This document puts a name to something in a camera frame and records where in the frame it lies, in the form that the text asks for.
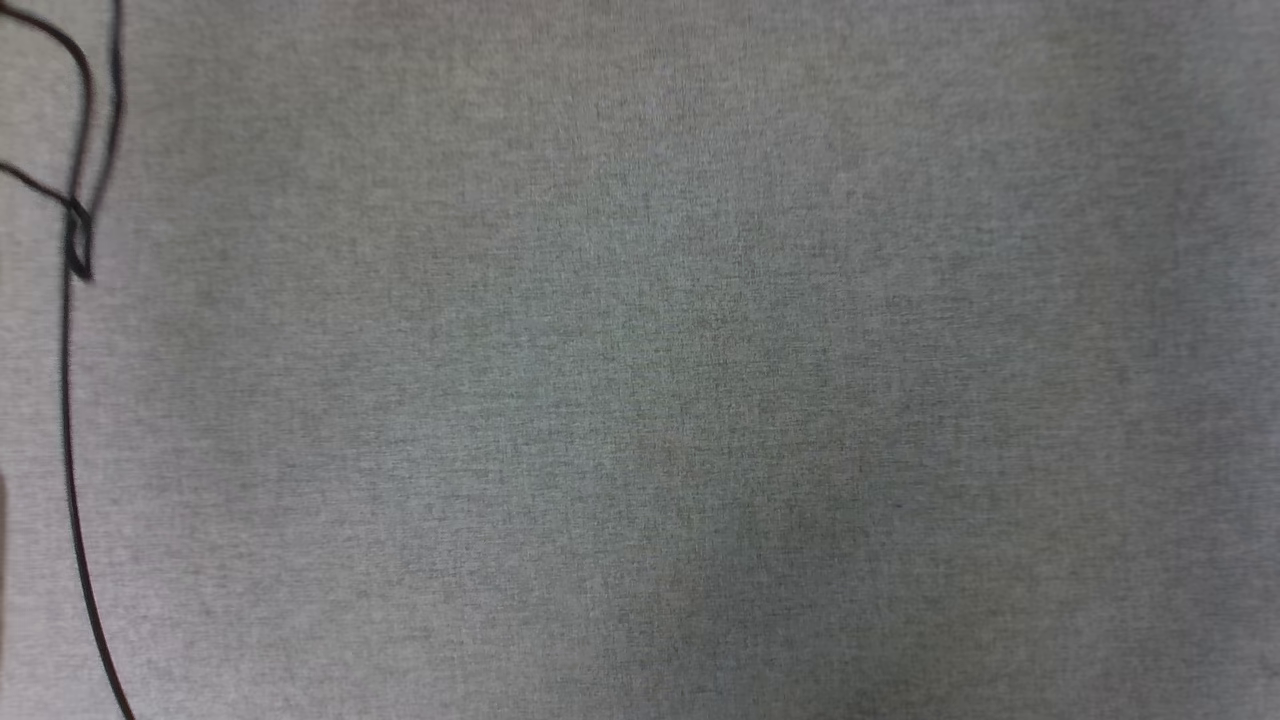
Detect grey fabric sofa seat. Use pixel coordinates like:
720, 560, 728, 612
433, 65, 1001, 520
0, 0, 1280, 720

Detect thin black cable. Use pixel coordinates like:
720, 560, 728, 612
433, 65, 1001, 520
0, 2, 96, 216
60, 0, 137, 720

